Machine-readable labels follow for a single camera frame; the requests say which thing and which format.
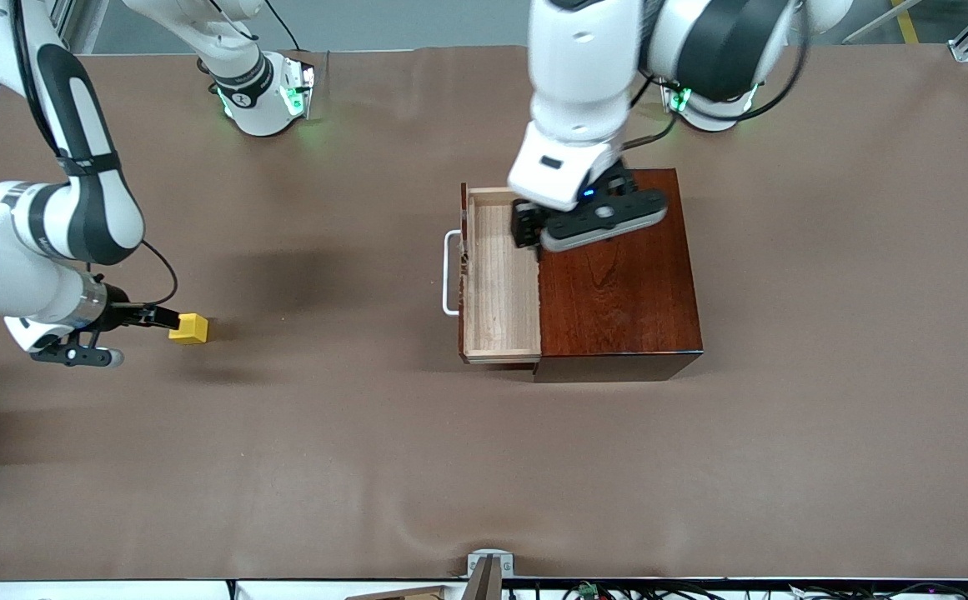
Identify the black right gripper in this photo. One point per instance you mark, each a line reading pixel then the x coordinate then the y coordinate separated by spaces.
pixel 122 314

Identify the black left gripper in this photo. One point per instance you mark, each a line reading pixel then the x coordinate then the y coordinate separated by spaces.
pixel 524 226

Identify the yellow wooden block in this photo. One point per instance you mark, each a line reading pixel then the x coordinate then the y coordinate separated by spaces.
pixel 190 330

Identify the light wooden drawer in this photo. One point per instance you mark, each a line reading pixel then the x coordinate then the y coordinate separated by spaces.
pixel 500 283

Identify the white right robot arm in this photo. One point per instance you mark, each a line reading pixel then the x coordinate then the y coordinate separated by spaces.
pixel 8 283

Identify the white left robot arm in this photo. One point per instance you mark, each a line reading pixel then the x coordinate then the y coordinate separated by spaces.
pixel 575 83

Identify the dark brown wooden cabinet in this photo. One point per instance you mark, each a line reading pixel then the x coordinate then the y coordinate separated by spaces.
pixel 617 308

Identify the brown table mat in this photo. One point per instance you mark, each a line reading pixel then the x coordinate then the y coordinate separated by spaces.
pixel 283 458

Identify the grey metal strut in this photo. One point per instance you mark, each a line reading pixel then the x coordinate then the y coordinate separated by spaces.
pixel 485 583

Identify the green terminal connector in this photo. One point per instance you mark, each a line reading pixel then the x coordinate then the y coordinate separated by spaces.
pixel 589 589

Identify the tan wooden board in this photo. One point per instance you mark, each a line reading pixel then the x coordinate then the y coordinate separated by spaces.
pixel 400 594

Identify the grey slanted metal bar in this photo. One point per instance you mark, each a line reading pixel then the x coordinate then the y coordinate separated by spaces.
pixel 875 25

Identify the silver metal clamp bracket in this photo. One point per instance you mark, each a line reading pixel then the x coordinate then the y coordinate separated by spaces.
pixel 507 562

